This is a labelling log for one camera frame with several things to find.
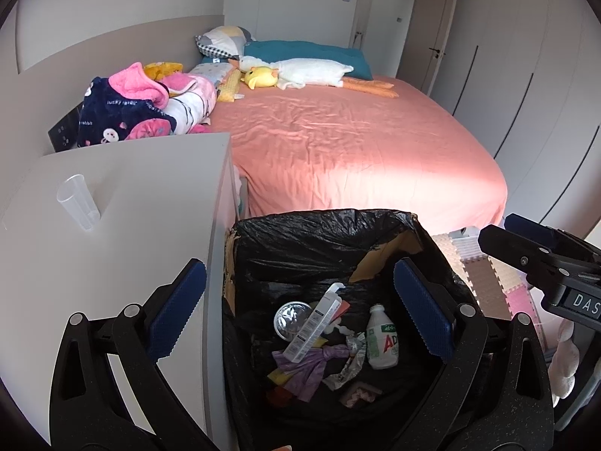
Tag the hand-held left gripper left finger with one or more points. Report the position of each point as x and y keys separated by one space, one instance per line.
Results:
x=181 y=310

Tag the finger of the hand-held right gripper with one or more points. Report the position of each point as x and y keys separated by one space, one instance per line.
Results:
x=507 y=246
x=528 y=228

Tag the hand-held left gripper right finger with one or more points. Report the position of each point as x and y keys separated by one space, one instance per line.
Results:
x=422 y=310

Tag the white plastic drink bottle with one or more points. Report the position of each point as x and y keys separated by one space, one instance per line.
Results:
x=382 y=343

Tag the silver snack wrapper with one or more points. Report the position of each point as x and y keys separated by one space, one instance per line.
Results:
x=350 y=361

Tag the long white carton box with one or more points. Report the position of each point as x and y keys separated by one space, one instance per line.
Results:
x=312 y=324

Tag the purple plastic bag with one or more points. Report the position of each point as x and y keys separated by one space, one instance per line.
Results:
x=310 y=369

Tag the cardboard bin with black bag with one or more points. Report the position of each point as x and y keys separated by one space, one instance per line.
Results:
x=300 y=244

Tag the clear plastic cup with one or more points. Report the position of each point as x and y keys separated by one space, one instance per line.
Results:
x=80 y=206

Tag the foam puzzle floor mat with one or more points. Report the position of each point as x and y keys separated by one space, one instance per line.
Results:
x=493 y=282

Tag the white fluffy plush item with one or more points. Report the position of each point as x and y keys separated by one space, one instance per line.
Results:
x=563 y=361

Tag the pink foam piece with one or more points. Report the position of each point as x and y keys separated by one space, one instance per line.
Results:
x=359 y=394

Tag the clear round plastic container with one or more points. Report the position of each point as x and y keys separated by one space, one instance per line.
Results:
x=289 y=319

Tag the yellow wrapper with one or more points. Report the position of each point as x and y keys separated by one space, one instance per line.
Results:
x=278 y=376

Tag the dark red wrapper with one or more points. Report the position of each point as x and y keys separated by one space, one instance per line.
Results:
x=279 y=397

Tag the white wardrobe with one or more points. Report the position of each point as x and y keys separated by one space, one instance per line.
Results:
x=526 y=80

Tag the bed with pink sheet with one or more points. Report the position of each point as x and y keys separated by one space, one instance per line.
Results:
x=352 y=150

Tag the navy printed blanket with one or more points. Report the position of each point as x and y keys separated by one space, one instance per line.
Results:
x=108 y=117

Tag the white pink cartoon blanket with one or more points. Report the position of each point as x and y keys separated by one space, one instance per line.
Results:
x=188 y=98

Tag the long yellow pillow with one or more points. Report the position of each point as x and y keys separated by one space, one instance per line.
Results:
x=229 y=88

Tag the pink fleece blanket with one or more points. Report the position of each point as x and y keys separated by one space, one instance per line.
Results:
x=136 y=80

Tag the light blue patterned pillow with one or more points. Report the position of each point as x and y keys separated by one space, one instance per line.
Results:
x=216 y=73

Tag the yellow printed cloth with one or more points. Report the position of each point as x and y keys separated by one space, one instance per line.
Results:
x=162 y=69

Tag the yellow plush duck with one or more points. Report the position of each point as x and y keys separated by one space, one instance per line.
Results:
x=258 y=77

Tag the teal pillow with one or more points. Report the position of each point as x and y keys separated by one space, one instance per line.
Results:
x=328 y=56

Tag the white plush goose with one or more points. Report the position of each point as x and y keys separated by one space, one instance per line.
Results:
x=310 y=73

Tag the patchwork patterned pillow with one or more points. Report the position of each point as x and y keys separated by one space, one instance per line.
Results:
x=223 y=40

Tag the black wall socket panel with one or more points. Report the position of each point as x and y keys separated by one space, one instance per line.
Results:
x=65 y=129

